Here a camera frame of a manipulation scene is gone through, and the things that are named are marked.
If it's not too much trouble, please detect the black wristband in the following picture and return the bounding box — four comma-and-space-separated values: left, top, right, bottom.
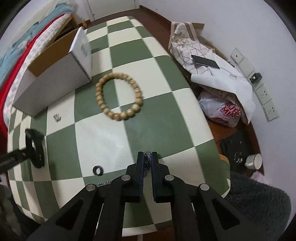
25, 128, 45, 169

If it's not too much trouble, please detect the small black ring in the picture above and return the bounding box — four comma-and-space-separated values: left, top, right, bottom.
92, 165, 104, 177

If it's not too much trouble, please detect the wooden bead bracelet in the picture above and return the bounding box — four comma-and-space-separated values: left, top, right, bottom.
95, 72, 144, 122

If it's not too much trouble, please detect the red bed cover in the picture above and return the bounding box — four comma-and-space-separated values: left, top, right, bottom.
1, 13, 71, 144

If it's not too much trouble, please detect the white mug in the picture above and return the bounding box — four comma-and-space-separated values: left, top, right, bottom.
244, 153, 262, 170

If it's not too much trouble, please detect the black bag on floor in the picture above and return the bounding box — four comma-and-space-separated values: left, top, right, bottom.
220, 131, 256, 174

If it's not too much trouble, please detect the white red plastic bag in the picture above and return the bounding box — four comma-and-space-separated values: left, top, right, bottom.
198, 90, 241, 128

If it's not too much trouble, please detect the green white checkered tablecloth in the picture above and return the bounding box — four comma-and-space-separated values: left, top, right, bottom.
8, 16, 230, 223

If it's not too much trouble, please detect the white cardboard box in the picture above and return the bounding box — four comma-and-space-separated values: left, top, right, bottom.
13, 27, 91, 116

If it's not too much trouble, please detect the checkered mattress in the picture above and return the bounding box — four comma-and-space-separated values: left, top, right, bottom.
3, 17, 71, 127

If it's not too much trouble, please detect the black charger plug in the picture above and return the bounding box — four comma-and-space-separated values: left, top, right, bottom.
249, 72, 262, 84

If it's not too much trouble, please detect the black smartphone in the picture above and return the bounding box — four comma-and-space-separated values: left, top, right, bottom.
191, 55, 220, 69

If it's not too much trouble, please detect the teal blanket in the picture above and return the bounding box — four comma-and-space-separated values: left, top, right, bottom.
1, 1, 76, 85

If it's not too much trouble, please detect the floral white fabric bag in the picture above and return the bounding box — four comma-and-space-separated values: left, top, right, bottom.
168, 22, 255, 125

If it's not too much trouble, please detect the white door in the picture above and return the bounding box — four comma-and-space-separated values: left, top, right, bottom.
87, 0, 139, 20

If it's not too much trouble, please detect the white wall socket strip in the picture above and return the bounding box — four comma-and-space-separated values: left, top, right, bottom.
230, 48, 279, 121

